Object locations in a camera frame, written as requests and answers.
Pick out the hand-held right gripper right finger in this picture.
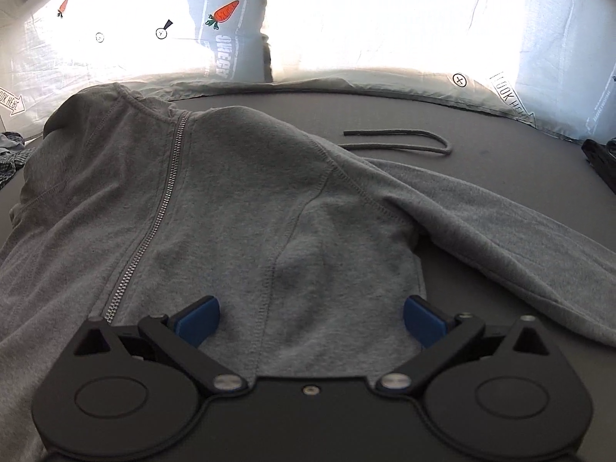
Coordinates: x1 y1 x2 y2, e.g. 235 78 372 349
374 295 554 393

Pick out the printed white sheet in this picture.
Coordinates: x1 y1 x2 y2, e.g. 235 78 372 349
0 0 616 140

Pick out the grey textured mat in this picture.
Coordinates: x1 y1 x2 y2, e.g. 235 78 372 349
0 91 616 462

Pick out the grey zip hoodie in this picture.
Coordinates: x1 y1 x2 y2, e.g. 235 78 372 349
0 83 616 462

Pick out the grey drawstring cord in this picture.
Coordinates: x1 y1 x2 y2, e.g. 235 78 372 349
338 128 454 157

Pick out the plaid garment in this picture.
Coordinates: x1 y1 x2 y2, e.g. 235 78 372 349
0 147 34 191

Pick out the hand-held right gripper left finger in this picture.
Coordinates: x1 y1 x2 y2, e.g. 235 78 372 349
72 295 251 393

